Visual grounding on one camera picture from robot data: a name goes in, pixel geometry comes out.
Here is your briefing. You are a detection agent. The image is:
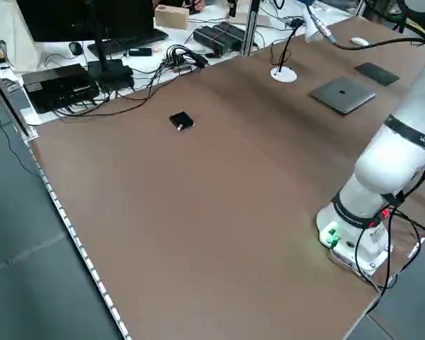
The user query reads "small black object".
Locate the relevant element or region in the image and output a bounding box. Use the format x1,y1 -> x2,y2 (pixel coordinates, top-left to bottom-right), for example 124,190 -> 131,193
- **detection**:
169,110 -> 196,132

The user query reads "white desk lamp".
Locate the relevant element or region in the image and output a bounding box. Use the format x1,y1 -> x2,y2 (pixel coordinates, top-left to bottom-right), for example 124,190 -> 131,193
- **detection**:
270,6 -> 323,84

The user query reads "silver laptop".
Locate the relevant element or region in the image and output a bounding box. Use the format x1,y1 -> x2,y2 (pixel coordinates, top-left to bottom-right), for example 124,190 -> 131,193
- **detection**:
308,75 -> 378,116

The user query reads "black mouse pad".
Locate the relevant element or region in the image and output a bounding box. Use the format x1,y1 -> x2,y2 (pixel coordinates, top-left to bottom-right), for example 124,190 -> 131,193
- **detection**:
353,62 -> 400,87

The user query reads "white side desk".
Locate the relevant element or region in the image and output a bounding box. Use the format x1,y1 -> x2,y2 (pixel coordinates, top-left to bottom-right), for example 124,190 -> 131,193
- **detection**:
0,0 -> 358,127

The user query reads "black power brick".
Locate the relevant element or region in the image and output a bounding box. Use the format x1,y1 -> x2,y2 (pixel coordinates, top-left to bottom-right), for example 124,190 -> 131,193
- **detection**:
193,25 -> 234,57
212,21 -> 247,50

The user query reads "black monitor stand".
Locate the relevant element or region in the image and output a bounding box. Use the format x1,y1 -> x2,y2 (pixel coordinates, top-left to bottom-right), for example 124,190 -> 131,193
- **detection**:
84,0 -> 135,92

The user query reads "metal table edge strip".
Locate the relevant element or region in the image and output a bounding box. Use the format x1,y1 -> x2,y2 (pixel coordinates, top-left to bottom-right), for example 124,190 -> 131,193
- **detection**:
26,140 -> 132,340

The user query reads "black keyboard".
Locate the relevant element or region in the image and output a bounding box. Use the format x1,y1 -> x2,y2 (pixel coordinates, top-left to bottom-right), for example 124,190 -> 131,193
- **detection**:
87,28 -> 170,55

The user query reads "light wooden box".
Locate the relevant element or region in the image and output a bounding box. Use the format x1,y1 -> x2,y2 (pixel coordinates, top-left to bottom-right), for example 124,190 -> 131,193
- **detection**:
154,5 -> 191,30

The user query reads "black electronics box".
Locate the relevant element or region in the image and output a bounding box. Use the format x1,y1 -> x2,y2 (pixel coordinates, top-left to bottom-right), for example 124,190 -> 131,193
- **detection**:
22,63 -> 100,114

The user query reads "black computer monitor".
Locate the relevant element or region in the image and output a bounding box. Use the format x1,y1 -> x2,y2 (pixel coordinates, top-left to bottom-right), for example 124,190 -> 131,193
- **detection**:
16,0 -> 155,43

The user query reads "black cable hub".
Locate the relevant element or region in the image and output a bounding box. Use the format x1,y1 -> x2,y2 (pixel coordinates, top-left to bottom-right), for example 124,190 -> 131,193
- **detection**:
161,44 -> 210,74

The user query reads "long black cable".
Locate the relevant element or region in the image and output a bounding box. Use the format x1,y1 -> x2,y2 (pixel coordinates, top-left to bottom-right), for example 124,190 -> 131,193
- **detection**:
56,69 -> 205,118

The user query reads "aluminium post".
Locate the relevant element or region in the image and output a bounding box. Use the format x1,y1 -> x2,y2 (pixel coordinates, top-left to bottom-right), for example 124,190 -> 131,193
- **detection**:
242,0 -> 261,57

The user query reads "thin black floor cable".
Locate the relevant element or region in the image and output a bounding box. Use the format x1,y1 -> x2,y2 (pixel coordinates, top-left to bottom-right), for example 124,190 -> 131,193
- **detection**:
0,104 -> 40,178

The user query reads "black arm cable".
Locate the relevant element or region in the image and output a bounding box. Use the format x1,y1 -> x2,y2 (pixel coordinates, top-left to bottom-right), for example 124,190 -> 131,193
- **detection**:
306,0 -> 425,213

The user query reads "black base power cable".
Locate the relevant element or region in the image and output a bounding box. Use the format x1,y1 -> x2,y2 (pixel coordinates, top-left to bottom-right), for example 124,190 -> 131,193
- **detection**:
353,207 -> 425,295

